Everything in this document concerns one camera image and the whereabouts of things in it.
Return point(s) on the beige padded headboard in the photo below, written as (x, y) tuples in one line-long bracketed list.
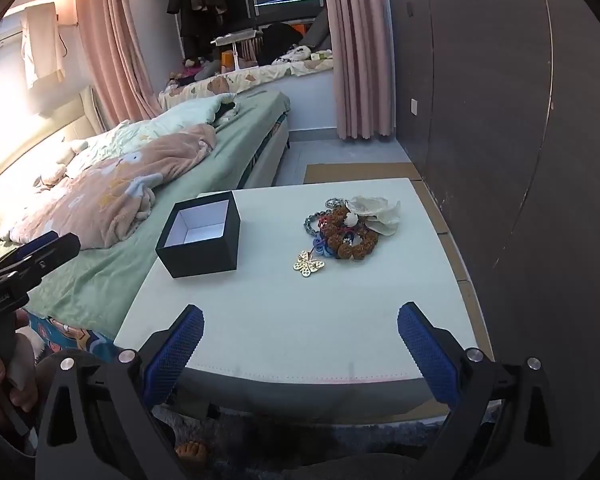
[(80, 115)]

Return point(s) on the white hanging garment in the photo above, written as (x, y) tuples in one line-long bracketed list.
[(42, 45)]

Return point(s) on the gold butterfly ornament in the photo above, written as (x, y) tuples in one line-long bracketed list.
[(307, 265)]

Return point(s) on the white wall socket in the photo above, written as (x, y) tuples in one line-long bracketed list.
[(414, 107)]

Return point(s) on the pale green pillow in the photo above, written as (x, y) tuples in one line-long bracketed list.
[(180, 115)]

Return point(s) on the plush toys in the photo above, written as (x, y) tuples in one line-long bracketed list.
[(200, 67)]

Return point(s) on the white air conditioner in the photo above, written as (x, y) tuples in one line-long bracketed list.
[(7, 35)]

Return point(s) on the grey cushion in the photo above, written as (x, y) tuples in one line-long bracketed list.
[(316, 30)]

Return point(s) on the beige plush pillow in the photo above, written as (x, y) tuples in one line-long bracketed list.
[(60, 165)]

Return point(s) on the black square gift box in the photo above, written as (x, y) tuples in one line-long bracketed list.
[(200, 255)]

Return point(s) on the black cloth pile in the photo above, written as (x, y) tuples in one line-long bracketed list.
[(280, 40)]

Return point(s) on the pink fleece blanket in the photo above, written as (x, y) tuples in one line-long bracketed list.
[(105, 195)]

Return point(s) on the cartoon printed blanket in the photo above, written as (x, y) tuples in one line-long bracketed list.
[(75, 335)]

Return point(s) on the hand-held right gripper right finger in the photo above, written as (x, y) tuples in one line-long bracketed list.
[(430, 357)]

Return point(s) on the white fabric flower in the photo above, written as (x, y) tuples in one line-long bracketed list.
[(380, 215)]

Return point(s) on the person's foot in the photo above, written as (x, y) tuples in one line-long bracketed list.
[(192, 452)]

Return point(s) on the pink curtain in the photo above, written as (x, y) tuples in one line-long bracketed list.
[(360, 60), (115, 35)]

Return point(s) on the bed with green sheet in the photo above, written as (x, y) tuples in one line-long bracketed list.
[(230, 160)]

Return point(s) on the dark brown wardrobe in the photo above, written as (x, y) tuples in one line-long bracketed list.
[(480, 85)]

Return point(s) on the white drying rack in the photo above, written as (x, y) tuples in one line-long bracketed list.
[(237, 55)]

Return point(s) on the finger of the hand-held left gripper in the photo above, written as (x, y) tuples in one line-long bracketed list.
[(35, 245), (55, 255)]

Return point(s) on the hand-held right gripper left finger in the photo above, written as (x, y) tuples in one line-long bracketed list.
[(174, 357)]

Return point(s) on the floral patterned blanket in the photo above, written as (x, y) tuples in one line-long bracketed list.
[(260, 75)]

